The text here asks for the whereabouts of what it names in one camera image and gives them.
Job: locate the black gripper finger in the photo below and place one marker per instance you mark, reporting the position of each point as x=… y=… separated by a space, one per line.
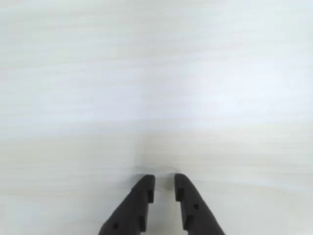
x=129 y=213
x=198 y=215

